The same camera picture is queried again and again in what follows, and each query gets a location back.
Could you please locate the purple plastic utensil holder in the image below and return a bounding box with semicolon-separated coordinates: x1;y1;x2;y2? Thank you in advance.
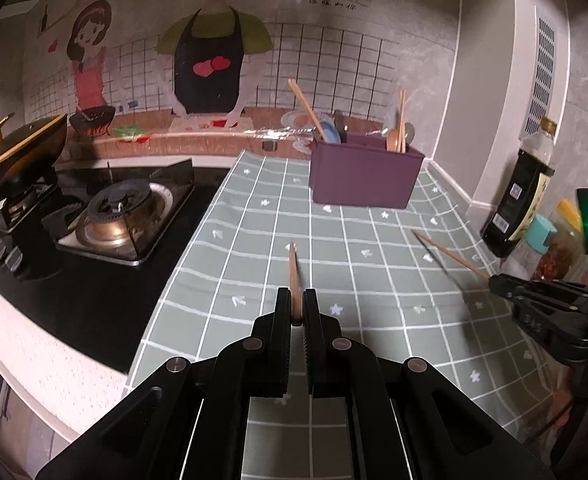
308;132;426;211

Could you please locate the yellow capped bottle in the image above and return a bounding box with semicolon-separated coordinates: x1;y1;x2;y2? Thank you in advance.
548;199;584;241

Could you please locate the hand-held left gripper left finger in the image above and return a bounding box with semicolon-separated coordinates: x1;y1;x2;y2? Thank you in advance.
34;286;293;480

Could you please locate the light bamboo chopstick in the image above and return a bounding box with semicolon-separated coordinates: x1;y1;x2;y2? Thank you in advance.
412;230;492;281
292;80;327;140
287;78;323;141

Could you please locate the jar with teal lid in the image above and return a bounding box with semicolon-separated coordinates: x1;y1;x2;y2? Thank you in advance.
526;214;588;281

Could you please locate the dark wok with lid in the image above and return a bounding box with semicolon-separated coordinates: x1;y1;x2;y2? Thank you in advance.
0;112;70;201

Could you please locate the dark soy sauce bottle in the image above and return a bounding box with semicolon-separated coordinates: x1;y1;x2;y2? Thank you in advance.
481;116;560;258

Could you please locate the green checked table mat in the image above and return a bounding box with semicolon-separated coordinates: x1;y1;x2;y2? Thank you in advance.
126;149;559;480

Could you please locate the cartoon kitchen wall poster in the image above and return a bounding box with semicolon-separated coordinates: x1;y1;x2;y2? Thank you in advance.
24;0;454;161

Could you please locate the black gas stove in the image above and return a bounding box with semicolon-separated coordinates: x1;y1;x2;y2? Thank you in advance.
0;157;232;376

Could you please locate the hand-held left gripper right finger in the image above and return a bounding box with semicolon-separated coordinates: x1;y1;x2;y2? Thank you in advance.
302;287;557;480

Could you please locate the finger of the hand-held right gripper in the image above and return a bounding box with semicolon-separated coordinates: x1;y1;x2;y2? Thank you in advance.
488;273;588;307
512;300;588;348

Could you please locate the white wall vent panel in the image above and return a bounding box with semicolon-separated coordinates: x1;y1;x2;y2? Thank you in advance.
521;5;559;138

